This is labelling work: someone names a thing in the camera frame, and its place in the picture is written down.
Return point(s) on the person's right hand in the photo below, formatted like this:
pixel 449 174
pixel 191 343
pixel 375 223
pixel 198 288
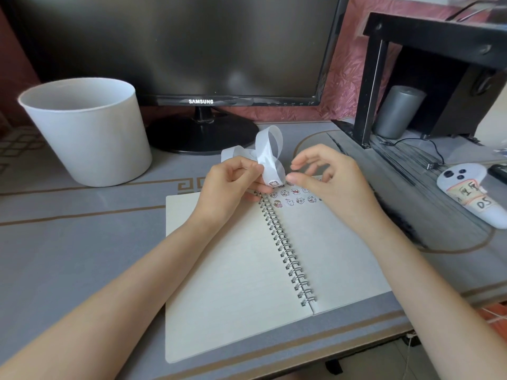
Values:
pixel 340 185

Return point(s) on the orange woven bag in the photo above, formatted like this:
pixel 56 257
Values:
pixel 495 324

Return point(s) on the black desk frame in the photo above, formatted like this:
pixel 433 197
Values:
pixel 334 367

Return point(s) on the white labelled VR controller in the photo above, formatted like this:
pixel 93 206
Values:
pixel 465 189

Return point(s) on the grey patterned desk mat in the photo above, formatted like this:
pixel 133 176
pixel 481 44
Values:
pixel 79 249

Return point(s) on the grey cylindrical speaker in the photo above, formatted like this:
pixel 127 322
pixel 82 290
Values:
pixel 400 112

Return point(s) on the black computer monitor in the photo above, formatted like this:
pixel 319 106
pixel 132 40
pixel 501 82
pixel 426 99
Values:
pixel 180 43

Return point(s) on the blue striped cloth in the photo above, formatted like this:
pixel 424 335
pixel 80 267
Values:
pixel 501 151

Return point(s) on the person's left hand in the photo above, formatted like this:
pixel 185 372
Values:
pixel 220 185

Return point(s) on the person's left forearm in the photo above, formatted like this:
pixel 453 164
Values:
pixel 115 304

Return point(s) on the white sticker strip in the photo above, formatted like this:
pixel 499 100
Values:
pixel 269 154

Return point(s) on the black plug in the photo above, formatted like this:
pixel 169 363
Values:
pixel 431 166

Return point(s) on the white plastic waste bin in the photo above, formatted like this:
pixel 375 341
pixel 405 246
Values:
pixel 91 142

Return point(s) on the person's right forearm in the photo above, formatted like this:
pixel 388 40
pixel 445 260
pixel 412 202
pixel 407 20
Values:
pixel 435 300

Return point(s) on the cream spiral notebook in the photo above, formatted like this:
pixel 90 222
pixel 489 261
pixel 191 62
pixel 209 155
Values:
pixel 229 277

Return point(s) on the black shelf frame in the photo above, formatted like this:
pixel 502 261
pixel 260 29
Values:
pixel 370 94

